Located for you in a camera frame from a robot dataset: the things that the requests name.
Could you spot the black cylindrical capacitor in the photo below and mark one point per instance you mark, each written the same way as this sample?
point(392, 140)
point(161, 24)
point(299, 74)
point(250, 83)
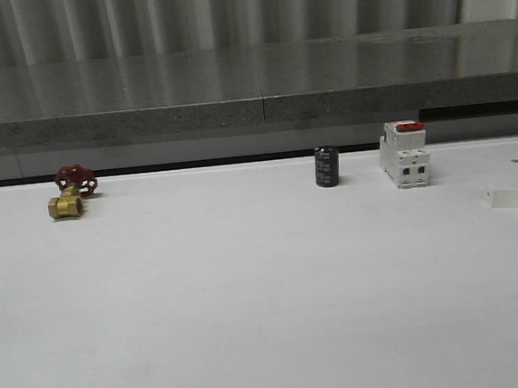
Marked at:
point(327, 166)

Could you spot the grey stone countertop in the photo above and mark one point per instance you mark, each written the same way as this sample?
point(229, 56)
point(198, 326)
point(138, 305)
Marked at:
point(190, 108)

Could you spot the brass valve red handwheel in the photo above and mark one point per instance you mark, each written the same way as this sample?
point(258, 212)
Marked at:
point(74, 182)

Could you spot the white circuit breaker red switch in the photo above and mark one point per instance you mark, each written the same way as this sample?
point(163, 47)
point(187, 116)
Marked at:
point(403, 153)

